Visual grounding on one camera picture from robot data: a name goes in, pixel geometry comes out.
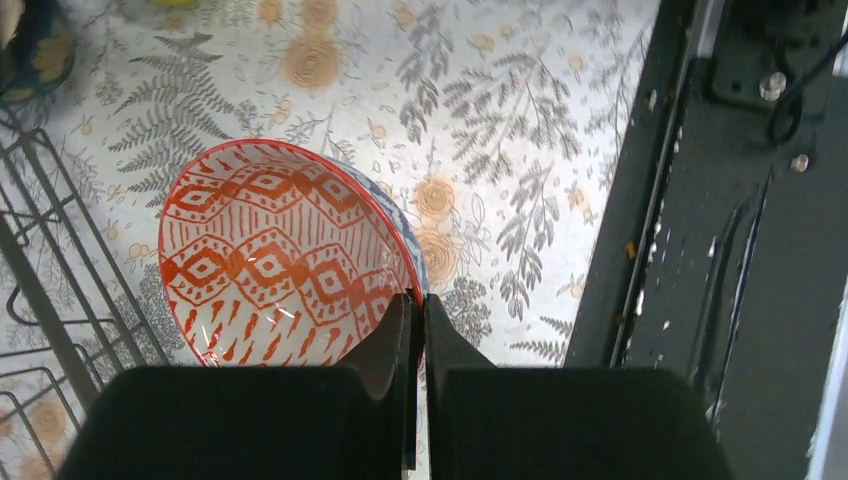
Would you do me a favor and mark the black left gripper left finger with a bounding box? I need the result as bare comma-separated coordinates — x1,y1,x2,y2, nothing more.
58,293,418,479

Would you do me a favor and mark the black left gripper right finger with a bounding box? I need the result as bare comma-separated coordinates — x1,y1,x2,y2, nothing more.
423,295,732,479

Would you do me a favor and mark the blue white patterned bowl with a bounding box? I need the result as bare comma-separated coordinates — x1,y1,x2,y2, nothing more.
158,139,430,366

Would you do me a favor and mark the black wire dish rack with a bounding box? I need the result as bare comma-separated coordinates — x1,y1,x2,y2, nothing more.
1,108,169,479

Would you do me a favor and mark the dark teal bowl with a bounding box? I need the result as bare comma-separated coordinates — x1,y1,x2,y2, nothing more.
1,0,75,106

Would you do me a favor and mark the yellow-green bowl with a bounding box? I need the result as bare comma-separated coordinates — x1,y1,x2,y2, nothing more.
152,0,197,7

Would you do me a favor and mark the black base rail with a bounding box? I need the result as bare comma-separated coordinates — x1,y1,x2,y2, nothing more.
564,1,847,479

